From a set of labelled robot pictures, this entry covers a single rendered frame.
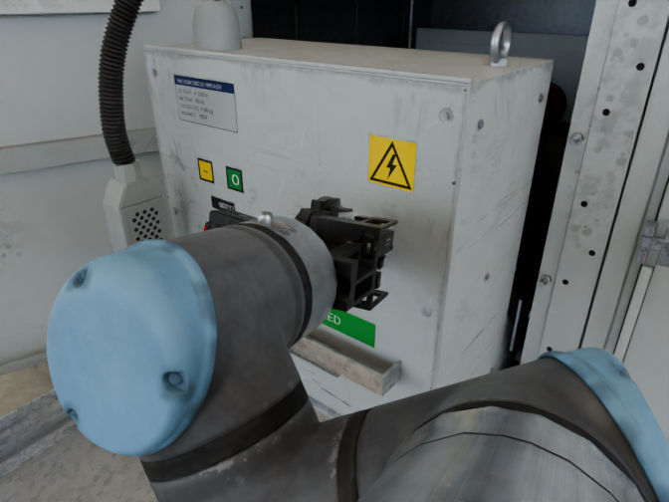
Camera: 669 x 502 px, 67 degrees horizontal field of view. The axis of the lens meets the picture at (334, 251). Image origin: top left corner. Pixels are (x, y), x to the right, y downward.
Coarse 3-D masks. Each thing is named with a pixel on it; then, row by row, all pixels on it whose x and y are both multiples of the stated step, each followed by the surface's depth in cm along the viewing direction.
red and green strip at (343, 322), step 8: (336, 312) 65; (344, 312) 64; (328, 320) 66; (336, 320) 65; (344, 320) 64; (352, 320) 63; (360, 320) 63; (336, 328) 66; (344, 328) 65; (352, 328) 64; (360, 328) 63; (368, 328) 62; (352, 336) 65; (360, 336) 64; (368, 336) 63; (368, 344) 63
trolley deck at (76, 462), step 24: (48, 456) 75; (72, 456) 75; (96, 456) 75; (120, 456) 75; (0, 480) 72; (24, 480) 72; (48, 480) 72; (72, 480) 72; (96, 480) 72; (120, 480) 72; (144, 480) 72
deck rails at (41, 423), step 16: (32, 400) 76; (48, 400) 78; (16, 416) 75; (32, 416) 77; (48, 416) 79; (64, 416) 81; (0, 432) 73; (16, 432) 75; (32, 432) 77; (48, 432) 79; (64, 432) 79; (0, 448) 74; (16, 448) 76; (32, 448) 76; (48, 448) 77; (0, 464) 74; (16, 464) 74
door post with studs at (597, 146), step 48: (624, 0) 52; (624, 48) 54; (576, 96) 58; (624, 96) 55; (576, 144) 60; (624, 144) 57; (576, 192) 62; (576, 240) 64; (576, 288) 66; (528, 336) 74; (576, 336) 69
